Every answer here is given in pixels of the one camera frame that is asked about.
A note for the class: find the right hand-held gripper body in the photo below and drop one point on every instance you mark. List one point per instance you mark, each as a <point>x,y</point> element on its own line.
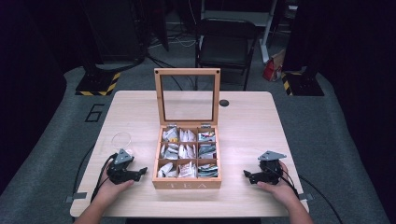
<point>270,172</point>

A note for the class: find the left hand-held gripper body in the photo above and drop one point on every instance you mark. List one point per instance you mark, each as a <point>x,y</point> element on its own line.
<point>120,172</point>

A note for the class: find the person's left hand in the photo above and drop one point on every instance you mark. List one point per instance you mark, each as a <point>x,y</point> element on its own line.
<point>112,190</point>

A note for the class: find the person's right hand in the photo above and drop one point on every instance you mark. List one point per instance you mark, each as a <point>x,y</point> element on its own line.
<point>280,189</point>

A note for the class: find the clear glass cup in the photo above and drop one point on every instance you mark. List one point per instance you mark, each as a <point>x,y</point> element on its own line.
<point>122,143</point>

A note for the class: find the group of grey-white tea bags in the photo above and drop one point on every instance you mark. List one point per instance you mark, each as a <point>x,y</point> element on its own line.
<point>169,152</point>

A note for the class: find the grey tape strip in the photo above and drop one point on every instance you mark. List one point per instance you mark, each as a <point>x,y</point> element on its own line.
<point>76,197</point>
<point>306,197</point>

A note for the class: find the wooden tea box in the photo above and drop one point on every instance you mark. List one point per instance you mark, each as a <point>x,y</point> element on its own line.
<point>186,182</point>

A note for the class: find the group of teal tea bags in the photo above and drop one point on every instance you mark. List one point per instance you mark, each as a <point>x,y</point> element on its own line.
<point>207,152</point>

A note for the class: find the group of plain white tea bags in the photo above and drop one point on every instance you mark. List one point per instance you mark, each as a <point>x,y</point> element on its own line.
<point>187,152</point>

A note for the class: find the black table grommet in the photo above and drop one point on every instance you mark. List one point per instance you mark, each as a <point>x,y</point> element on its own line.
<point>224,103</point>

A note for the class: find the striped black stand base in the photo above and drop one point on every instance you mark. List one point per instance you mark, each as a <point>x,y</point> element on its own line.
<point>302,84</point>
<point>99,84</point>

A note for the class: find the red paper bag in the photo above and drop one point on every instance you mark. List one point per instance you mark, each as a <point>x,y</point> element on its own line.
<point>273,68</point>

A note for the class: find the black folding chair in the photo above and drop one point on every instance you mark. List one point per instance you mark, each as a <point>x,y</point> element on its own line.
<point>227,46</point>

